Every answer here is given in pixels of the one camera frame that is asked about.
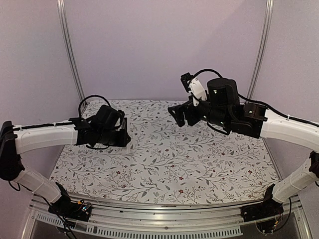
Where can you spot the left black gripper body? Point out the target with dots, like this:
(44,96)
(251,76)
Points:
(118,141)

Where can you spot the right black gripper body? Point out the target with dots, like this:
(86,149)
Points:
(193,119)

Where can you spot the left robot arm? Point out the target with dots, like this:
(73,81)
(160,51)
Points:
(107,127)

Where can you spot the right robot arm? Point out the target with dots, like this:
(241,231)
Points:
(219,106)

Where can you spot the floral patterned table mat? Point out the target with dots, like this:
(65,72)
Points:
(167,164)

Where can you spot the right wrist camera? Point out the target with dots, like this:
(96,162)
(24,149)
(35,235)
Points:
(193,86)

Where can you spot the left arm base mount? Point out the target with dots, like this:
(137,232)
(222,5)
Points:
(64,207)

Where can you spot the aluminium front rail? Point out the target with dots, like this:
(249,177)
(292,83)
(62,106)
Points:
(112,219)

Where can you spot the left aluminium frame post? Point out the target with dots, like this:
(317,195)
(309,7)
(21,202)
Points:
(69,49)

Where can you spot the aluminium frame post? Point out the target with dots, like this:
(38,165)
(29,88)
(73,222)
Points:
(69,49)
(262,47)

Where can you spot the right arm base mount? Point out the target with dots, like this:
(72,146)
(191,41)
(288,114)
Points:
(267,208)

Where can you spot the right aluminium frame post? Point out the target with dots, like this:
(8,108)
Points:
(262,47)

